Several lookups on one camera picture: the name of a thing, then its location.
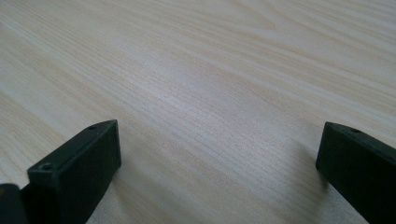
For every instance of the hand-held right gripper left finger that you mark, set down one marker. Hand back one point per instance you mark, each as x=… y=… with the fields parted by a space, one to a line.
x=77 y=174

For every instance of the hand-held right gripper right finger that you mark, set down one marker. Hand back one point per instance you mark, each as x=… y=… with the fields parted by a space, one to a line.
x=361 y=168

